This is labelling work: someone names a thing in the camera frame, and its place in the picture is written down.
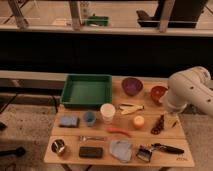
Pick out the silver metal fork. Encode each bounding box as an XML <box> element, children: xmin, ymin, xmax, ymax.
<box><xmin>79</xmin><ymin>136</ymin><xmax>106</xmax><ymax>141</ymax></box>

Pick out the light blue cloth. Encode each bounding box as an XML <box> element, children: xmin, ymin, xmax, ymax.
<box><xmin>109</xmin><ymin>140</ymin><xmax>132</xmax><ymax>163</ymax></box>

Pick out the metal tin cup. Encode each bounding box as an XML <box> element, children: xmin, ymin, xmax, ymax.
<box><xmin>51</xmin><ymin>139</ymin><xmax>66</xmax><ymax>156</ymax></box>

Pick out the blue small cup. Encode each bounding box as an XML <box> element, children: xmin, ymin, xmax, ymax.
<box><xmin>83</xmin><ymin>111</ymin><xmax>96</xmax><ymax>127</ymax></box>

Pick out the red bowl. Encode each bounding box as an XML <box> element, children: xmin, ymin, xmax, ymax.
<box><xmin>150</xmin><ymin>86</ymin><xmax>167</xmax><ymax>105</ymax></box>

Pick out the dark object on shelf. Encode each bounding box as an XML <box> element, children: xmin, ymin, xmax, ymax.
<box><xmin>136</xmin><ymin>0</ymin><xmax>208</xmax><ymax>28</ymax></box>

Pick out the purple bowl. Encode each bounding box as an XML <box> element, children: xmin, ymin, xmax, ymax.
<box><xmin>121</xmin><ymin>77</ymin><xmax>143</xmax><ymax>96</ymax></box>

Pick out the black handled tool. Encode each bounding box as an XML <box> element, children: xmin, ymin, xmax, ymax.
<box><xmin>151</xmin><ymin>143</ymin><xmax>185</xmax><ymax>154</ymax></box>

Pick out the blue sponge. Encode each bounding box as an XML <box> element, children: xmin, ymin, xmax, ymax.
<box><xmin>59</xmin><ymin>116</ymin><xmax>79</xmax><ymax>128</ymax></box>

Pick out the orange fruit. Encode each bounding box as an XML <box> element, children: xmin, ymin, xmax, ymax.
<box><xmin>133</xmin><ymin>116</ymin><xmax>145</xmax><ymax>129</ymax></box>

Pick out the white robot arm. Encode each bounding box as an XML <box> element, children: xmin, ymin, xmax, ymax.
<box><xmin>161</xmin><ymin>66</ymin><xmax>213</xmax><ymax>117</ymax></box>

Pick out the white paper cup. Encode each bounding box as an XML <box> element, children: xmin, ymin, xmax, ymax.
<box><xmin>100</xmin><ymin>103</ymin><xmax>116</xmax><ymax>123</ymax></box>

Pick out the black eraser block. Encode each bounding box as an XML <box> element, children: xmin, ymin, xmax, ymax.
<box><xmin>79</xmin><ymin>147</ymin><xmax>103</xmax><ymax>158</ymax></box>

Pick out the green plastic tray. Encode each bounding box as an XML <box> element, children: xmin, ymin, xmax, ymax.
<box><xmin>60</xmin><ymin>74</ymin><xmax>112</xmax><ymax>108</ymax></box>

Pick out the green box on shelf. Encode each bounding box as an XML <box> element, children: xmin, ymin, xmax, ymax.
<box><xmin>86</xmin><ymin>16</ymin><xmax>108</xmax><ymax>26</ymax></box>

